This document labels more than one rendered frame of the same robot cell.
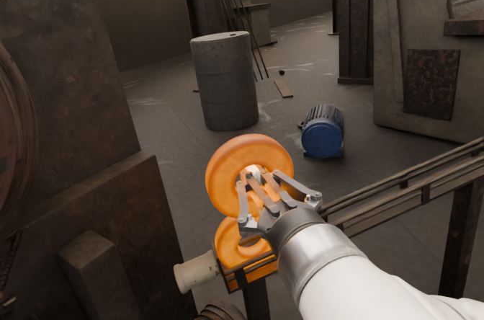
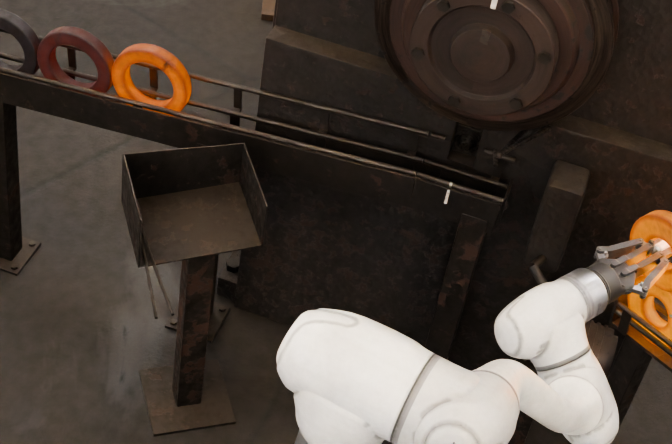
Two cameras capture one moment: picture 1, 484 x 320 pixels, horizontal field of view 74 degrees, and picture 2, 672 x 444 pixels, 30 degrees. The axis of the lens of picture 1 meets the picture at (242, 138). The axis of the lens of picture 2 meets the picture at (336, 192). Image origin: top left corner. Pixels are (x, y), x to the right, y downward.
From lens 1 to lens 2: 1.99 m
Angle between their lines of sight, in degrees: 54
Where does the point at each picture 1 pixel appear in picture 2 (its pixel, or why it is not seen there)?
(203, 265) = not seen: hidden behind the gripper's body
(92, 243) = (575, 180)
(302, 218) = (603, 271)
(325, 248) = (580, 280)
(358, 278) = (562, 289)
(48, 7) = not seen: outside the picture
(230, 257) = (635, 301)
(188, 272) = not seen: hidden behind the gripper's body
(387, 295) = (557, 298)
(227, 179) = (646, 232)
